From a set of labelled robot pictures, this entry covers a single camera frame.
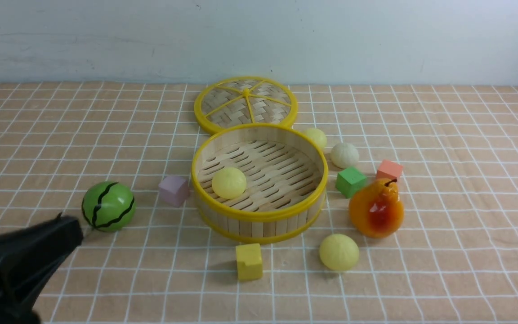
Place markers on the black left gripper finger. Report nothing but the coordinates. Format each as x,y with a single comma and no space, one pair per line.
28,259

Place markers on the small yellow bun back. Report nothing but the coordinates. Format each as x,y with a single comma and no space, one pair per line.
317,136

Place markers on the white bun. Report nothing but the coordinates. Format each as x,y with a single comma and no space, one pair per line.
344,155

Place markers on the woven bamboo steamer lid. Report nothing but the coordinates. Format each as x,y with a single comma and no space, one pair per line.
245,100

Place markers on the bamboo steamer tray yellow rim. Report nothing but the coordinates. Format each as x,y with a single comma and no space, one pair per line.
286,177

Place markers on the green toy watermelon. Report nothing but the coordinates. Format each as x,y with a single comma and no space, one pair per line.
108,206

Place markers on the pink cube block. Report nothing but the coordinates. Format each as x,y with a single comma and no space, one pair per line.
174,190

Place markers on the orange checkered tablecloth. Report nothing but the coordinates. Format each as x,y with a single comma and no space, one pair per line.
454,260

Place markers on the yellow cube block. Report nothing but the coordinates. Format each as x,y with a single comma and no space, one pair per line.
249,262

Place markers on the green cube block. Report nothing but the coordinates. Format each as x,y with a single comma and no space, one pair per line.
349,181

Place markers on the orange toy pear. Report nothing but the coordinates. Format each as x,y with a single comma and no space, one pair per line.
377,211

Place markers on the salmon cube block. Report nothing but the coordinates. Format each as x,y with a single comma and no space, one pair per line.
389,170

